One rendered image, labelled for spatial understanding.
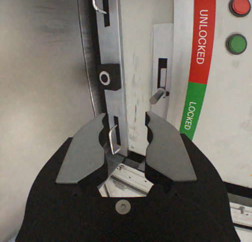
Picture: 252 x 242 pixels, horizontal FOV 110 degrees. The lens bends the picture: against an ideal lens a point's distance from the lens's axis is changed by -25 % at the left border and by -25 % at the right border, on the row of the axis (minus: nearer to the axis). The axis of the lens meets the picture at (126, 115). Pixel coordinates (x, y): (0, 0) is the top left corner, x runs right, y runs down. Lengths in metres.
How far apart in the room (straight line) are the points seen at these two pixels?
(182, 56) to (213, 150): 0.22
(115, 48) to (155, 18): 0.10
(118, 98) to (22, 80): 0.21
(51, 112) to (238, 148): 0.40
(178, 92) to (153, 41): 0.11
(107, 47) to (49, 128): 0.22
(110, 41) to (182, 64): 0.16
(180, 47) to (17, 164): 0.34
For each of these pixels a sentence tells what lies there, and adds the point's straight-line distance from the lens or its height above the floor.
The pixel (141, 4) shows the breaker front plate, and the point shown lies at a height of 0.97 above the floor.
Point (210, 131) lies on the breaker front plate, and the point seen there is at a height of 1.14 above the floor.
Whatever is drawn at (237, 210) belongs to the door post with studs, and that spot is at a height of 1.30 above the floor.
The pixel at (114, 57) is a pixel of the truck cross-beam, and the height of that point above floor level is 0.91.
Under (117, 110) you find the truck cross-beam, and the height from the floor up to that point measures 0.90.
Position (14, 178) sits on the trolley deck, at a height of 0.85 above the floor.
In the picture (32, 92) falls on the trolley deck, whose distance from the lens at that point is 0.24.
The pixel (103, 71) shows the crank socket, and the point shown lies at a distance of 0.28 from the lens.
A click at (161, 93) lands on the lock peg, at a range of 0.24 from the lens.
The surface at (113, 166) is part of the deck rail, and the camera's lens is 0.41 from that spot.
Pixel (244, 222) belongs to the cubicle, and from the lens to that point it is 0.55.
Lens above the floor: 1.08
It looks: 28 degrees down
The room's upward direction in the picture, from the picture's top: 104 degrees clockwise
